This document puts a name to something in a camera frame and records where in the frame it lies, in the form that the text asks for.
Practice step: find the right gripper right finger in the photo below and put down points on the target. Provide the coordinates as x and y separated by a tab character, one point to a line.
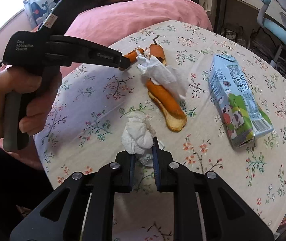
205	206

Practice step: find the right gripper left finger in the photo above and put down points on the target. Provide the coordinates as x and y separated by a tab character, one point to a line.
81	208

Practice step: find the white tissue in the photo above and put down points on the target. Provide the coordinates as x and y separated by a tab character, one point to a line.
137	138
174	79

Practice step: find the left hand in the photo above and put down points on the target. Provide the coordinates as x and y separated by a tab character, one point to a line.
25	102

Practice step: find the whale pattern pillow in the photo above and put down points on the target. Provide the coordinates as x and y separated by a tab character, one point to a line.
40	2

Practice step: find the pink duvet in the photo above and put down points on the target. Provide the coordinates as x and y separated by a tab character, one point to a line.
109	24

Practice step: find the floral bed sheet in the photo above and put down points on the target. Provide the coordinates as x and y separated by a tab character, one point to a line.
83	131

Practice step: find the blue green milk carton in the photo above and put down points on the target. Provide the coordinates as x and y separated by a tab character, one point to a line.
244	120

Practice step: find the orange peel piece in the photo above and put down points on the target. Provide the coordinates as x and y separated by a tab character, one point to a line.
174	116

